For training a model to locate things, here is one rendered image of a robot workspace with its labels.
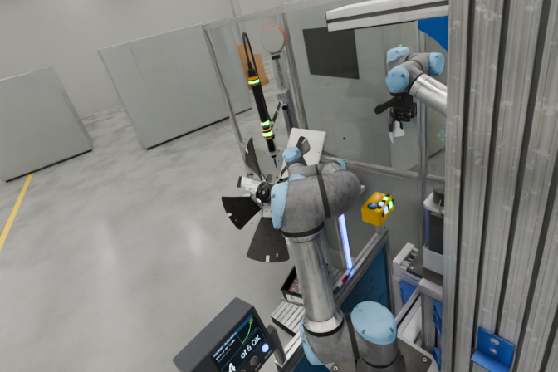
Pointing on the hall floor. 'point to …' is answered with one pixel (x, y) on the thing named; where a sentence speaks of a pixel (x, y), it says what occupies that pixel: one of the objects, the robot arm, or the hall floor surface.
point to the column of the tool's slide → (286, 88)
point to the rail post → (389, 277)
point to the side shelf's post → (340, 243)
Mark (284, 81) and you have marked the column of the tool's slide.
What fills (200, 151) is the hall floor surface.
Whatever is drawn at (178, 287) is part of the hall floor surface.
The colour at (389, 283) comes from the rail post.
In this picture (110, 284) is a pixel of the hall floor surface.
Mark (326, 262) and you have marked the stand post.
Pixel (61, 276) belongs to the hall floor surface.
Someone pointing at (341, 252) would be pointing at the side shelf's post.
